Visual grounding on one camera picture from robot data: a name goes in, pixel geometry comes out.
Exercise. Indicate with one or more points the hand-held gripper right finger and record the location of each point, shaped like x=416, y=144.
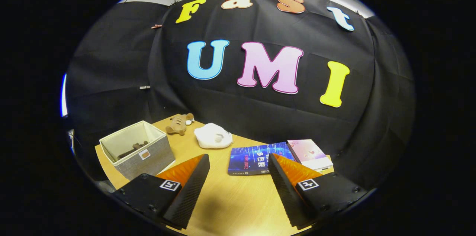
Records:
x=284, y=187

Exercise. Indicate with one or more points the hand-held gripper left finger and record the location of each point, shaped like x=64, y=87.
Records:
x=191, y=187

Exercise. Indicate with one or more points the grey fabric storage box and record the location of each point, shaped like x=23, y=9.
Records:
x=148, y=158

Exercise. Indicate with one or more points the pink cover book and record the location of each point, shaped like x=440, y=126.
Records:
x=306, y=152

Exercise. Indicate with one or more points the dark blue book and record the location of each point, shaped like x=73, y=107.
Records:
x=249, y=159

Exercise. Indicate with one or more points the white plush toy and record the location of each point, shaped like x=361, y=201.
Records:
x=212, y=136

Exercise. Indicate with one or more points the brown striped plush toy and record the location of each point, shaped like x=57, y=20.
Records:
x=178, y=124

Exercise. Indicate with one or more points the black backdrop cloth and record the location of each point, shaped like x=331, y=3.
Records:
x=260, y=117

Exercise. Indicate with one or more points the silver clip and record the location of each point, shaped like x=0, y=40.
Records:
x=144, y=87

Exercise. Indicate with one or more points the copper clip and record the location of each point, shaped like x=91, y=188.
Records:
x=156, y=26

